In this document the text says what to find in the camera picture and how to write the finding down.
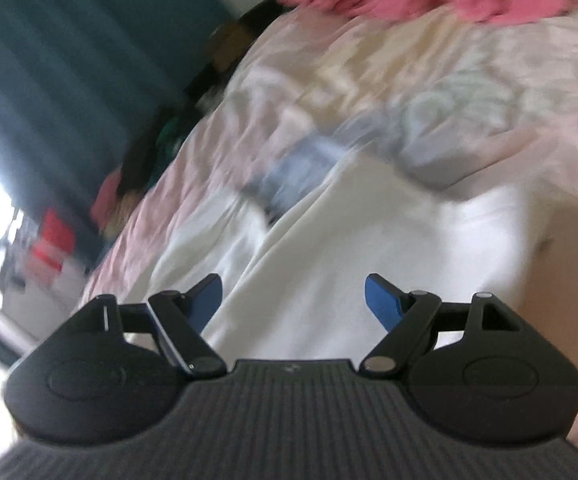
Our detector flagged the pastel printed bed sheet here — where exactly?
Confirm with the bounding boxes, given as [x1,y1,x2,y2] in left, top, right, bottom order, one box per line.
[76,0,578,471]

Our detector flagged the dark teal curtain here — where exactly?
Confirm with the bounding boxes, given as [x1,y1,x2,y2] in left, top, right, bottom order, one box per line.
[0,0,234,266]

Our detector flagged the red box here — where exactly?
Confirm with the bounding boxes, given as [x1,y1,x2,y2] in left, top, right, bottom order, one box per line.
[28,209,77,276]

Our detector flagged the white garment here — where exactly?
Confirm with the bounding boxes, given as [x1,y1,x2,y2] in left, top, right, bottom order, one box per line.
[149,157,550,348]

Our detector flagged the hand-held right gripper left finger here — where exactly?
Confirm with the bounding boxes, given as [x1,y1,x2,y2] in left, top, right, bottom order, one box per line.
[75,273,228,377]

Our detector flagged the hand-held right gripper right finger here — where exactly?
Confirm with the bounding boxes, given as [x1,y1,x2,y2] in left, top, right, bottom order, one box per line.
[359,273,522,377]

